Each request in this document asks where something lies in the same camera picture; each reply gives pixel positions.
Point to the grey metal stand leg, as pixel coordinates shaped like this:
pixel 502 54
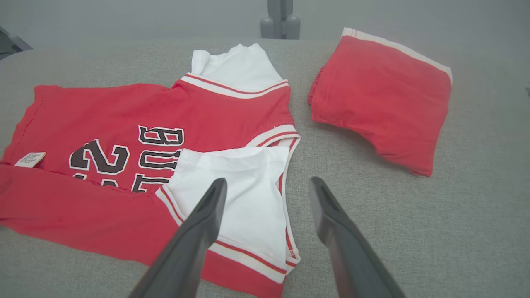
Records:
pixel 10 43

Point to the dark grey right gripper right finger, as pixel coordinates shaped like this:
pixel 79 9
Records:
pixel 352 256

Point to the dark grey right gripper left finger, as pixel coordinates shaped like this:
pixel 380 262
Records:
pixel 186 248

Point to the red shorts white side stripe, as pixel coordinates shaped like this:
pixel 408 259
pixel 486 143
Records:
pixel 381 99

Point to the red jersey white sleeves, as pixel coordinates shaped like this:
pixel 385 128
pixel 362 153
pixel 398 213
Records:
pixel 103 111

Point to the grey partition post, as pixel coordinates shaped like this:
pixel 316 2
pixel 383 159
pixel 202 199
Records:
pixel 269 29

